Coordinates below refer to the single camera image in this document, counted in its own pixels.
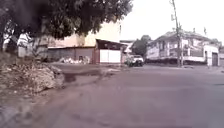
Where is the white two-storey house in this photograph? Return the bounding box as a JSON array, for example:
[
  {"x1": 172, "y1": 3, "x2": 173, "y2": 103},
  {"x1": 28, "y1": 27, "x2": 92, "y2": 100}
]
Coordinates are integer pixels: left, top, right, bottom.
[{"x1": 145, "y1": 30, "x2": 221, "y2": 67}]

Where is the rubble heap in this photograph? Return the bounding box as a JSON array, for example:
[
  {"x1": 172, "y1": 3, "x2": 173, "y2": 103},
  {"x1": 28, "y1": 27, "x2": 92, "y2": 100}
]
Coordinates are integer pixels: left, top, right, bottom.
[{"x1": 0, "y1": 52, "x2": 66, "y2": 95}]

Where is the large leafy tree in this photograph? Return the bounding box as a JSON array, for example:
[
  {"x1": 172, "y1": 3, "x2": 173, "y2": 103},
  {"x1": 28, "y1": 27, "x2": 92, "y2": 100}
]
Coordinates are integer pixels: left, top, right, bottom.
[{"x1": 0, "y1": 0, "x2": 134, "y2": 63}]

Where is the low building with dark roof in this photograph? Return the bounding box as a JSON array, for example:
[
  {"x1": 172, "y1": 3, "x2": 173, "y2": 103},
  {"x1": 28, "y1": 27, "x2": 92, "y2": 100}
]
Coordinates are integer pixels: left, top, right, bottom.
[{"x1": 45, "y1": 38, "x2": 130, "y2": 65}]

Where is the white gate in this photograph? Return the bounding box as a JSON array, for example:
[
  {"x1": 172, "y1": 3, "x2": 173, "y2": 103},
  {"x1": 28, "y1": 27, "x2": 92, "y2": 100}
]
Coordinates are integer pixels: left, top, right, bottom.
[{"x1": 98, "y1": 49, "x2": 122, "y2": 65}]

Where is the leaning utility pole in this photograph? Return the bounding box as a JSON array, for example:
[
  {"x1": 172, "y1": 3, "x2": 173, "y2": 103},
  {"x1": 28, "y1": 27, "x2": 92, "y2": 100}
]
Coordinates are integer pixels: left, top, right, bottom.
[{"x1": 169, "y1": 0, "x2": 185, "y2": 68}]

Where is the cream building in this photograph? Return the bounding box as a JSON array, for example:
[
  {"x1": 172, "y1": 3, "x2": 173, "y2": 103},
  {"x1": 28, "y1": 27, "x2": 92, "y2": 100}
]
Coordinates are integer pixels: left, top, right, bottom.
[{"x1": 49, "y1": 21, "x2": 123, "y2": 48}]

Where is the white vehicle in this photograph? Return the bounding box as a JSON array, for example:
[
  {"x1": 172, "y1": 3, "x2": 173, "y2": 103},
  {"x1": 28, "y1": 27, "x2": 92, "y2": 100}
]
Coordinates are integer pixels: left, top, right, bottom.
[{"x1": 127, "y1": 54, "x2": 145, "y2": 68}]

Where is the dirt verge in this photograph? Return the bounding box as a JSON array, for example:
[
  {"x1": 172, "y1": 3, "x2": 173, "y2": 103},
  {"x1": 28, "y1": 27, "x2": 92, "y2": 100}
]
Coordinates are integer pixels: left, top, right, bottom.
[{"x1": 0, "y1": 61, "x2": 68, "y2": 128}]

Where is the dark round tree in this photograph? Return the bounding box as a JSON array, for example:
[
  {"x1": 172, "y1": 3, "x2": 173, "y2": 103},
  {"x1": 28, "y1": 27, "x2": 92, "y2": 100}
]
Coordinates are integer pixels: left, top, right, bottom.
[{"x1": 130, "y1": 34, "x2": 153, "y2": 58}]

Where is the grey asphalt road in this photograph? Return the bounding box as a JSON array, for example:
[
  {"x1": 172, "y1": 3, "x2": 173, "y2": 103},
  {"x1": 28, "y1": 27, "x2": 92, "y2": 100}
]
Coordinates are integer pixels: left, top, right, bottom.
[{"x1": 19, "y1": 63, "x2": 224, "y2": 128}]

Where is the pile of pale rubbish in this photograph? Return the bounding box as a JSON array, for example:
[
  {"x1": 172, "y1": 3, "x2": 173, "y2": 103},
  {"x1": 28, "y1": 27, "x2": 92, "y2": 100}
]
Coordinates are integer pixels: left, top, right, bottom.
[{"x1": 58, "y1": 56, "x2": 91, "y2": 65}]

